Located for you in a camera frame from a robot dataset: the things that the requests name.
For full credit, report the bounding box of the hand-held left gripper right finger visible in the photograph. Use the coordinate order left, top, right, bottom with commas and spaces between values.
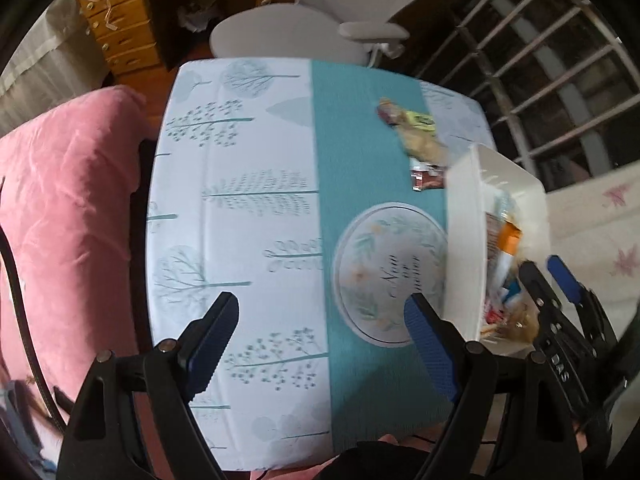
402, 292, 586, 480

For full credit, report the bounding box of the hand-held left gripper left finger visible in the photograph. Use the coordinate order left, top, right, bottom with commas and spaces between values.
57, 292, 241, 480

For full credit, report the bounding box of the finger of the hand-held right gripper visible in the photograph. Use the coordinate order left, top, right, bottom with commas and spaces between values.
546, 255, 622, 357
517, 260, 601, 413

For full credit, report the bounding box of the orange wafer packet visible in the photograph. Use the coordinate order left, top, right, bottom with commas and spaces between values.
496, 220, 524, 272

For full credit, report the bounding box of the white plastic bin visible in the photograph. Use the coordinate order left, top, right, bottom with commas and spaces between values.
444, 144, 552, 361

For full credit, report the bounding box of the white butterfly blanket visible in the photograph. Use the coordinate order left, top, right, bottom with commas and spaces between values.
542, 160, 640, 341

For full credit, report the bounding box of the brown chocolate packet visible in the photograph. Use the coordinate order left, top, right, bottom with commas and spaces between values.
411, 157, 446, 192

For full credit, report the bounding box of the tree print tablecloth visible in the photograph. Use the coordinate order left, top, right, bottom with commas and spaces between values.
145, 56, 498, 473

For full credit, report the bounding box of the clear rice cracker packet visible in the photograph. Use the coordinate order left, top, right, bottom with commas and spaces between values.
397, 122, 451, 167

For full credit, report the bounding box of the green packet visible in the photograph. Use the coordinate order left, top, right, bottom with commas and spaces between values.
405, 110, 436, 131

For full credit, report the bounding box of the pink cloth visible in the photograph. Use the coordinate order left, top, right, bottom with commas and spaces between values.
0, 85, 166, 480

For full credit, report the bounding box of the metal railing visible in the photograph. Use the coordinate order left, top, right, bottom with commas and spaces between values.
390, 0, 640, 196

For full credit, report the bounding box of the brown crumbly snack packet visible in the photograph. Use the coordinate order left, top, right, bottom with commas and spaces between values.
377, 99, 404, 124

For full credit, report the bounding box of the grey curtain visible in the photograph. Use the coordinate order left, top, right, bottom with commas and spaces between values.
0, 10, 101, 136

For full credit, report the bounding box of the wooden drawer desk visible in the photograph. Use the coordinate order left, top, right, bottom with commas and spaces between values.
80, 0, 311, 86

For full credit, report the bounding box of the black cable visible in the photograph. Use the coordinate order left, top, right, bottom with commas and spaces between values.
0, 230, 68, 433

